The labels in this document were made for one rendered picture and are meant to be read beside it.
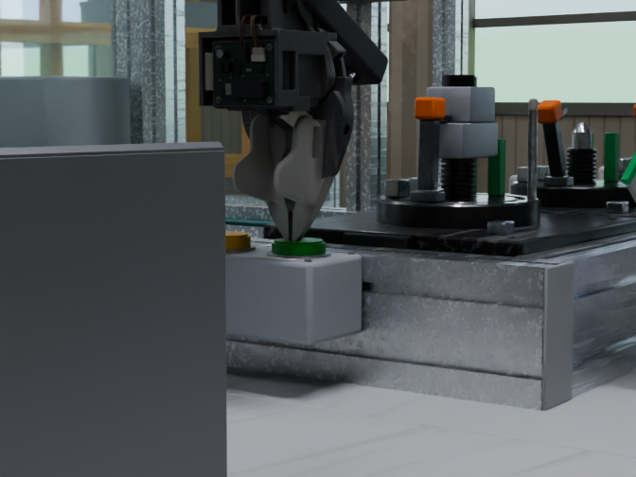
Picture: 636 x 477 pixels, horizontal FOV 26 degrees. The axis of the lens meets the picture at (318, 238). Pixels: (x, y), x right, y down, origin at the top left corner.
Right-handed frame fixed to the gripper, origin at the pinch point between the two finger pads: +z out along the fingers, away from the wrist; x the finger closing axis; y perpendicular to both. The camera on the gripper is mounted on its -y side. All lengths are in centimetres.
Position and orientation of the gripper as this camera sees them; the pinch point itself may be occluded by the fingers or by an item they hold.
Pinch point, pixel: (298, 222)
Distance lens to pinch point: 101.8
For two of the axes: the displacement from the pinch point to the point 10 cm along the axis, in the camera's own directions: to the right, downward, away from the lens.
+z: 0.0, 9.9, 1.0
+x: 8.2, 0.6, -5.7
